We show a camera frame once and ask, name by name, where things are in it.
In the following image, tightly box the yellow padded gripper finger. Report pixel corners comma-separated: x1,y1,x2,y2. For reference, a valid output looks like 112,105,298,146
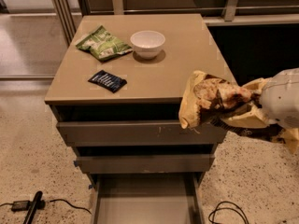
243,77,270,92
221,105,269,129

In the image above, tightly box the brown chip bag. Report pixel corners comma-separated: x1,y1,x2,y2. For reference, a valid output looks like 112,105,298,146
178,71,299,153

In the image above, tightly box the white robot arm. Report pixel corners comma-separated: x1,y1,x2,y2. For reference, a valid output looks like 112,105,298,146
221,68,299,129

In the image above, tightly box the grey middle drawer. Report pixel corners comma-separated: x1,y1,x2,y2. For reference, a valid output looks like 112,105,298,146
76,154,215,174

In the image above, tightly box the grey drawer cabinet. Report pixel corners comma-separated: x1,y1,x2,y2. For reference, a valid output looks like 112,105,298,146
43,13,237,224

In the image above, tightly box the grey open bottom drawer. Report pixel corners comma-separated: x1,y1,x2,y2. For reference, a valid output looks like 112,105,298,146
91,174,205,224

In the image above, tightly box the green chip bag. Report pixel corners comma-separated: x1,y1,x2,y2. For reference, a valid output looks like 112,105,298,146
76,25,133,62

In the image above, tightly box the grey top drawer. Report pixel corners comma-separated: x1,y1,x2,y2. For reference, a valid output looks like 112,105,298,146
57,120,226,147

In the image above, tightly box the white bowl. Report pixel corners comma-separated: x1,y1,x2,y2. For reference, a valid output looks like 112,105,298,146
130,30,165,59

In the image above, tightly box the dark blue snack packet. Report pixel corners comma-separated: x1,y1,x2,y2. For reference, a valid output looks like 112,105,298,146
89,70,127,93

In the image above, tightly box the black bar on floor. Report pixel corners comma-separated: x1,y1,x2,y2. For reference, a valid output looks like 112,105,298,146
22,191,43,224

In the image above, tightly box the black power adapter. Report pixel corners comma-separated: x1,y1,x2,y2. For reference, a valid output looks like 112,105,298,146
11,201,30,212

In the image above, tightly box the metal wall shelf frame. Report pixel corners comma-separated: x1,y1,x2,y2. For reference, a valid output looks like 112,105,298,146
52,0,299,42

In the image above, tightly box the black looped cable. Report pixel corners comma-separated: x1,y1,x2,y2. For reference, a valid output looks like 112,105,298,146
207,200,249,224

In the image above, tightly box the black cable on floor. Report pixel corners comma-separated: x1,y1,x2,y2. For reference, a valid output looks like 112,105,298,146
0,198,92,216

